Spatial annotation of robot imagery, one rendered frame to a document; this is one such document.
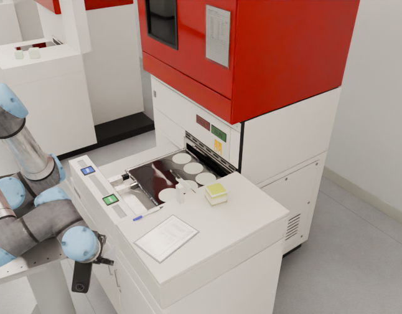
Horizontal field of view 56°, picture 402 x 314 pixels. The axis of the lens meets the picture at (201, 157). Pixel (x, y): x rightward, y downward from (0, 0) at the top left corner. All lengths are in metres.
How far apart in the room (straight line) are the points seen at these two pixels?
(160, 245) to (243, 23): 0.88
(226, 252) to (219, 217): 0.16
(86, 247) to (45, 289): 1.11
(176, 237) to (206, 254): 0.14
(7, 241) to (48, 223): 0.09
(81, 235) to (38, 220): 0.11
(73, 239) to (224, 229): 0.72
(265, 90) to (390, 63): 1.38
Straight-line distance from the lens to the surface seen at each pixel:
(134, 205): 1.75
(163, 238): 1.46
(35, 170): 1.45
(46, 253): 1.72
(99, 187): 1.76
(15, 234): 0.98
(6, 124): 1.21
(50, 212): 0.97
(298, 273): 2.67
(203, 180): 1.84
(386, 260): 2.95
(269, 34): 1.61
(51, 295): 2.05
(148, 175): 1.89
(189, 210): 1.57
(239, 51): 1.51
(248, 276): 1.69
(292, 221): 2.47
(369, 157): 3.19
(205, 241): 1.45
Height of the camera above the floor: 2.02
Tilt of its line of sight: 34 degrees down
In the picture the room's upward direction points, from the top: straight up
